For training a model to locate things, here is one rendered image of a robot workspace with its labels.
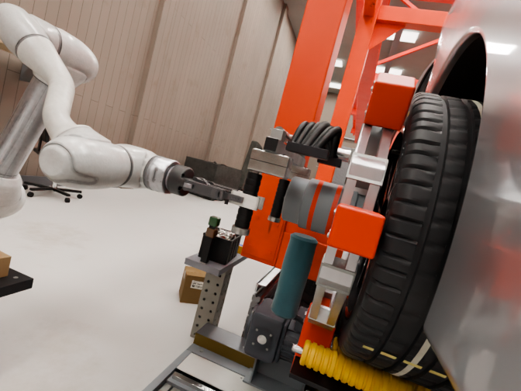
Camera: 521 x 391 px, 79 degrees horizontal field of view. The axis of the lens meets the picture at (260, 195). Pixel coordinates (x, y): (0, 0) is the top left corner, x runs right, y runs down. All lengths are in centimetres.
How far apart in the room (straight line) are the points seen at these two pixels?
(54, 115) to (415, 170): 74
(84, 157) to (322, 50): 103
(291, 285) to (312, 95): 77
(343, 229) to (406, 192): 12
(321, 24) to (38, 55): 100
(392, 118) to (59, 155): 65
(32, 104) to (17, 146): 16
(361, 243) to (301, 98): 94
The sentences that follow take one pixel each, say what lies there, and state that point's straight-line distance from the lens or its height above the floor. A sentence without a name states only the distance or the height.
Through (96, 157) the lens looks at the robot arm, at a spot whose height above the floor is 85.
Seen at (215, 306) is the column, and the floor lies 20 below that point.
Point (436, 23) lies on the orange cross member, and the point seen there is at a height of 263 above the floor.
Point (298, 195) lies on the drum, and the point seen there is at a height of 87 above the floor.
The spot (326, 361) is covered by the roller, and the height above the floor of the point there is 52.
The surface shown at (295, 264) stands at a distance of 99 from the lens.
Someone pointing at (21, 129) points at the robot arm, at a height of 83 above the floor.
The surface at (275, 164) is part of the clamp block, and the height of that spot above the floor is 93.
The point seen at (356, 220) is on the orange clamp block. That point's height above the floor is 87.
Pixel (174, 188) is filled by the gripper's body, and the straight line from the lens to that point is 79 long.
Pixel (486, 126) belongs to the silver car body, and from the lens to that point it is 51.
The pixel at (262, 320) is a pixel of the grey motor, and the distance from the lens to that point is 122.
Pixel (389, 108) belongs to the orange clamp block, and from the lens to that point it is 69.
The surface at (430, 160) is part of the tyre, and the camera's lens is 59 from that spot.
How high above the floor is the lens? 90
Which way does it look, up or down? 4 degrees down
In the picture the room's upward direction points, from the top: 15 degrees clockwise
